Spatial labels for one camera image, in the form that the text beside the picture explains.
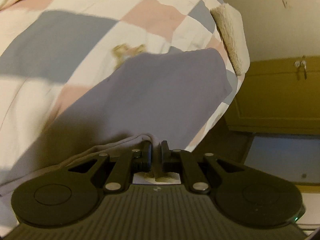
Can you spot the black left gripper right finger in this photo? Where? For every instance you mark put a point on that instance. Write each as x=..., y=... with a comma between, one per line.
x=184, y=163

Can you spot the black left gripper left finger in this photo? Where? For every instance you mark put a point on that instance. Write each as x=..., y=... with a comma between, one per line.
x=130, y=162

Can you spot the grey-purple garment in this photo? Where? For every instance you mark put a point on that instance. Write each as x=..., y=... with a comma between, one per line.
x=150, y=97

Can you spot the yellow wooden door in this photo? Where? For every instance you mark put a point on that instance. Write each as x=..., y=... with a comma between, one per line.
x=272, y=100

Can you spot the white fluffy folded blanket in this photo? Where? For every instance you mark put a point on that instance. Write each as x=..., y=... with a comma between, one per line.
x=230, y=26

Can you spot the checkered patchwork quilt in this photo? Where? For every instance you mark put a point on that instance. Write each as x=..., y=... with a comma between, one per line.
x=54, y=51

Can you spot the keys in door lock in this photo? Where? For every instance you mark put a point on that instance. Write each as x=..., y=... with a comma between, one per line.
x=301, y=65

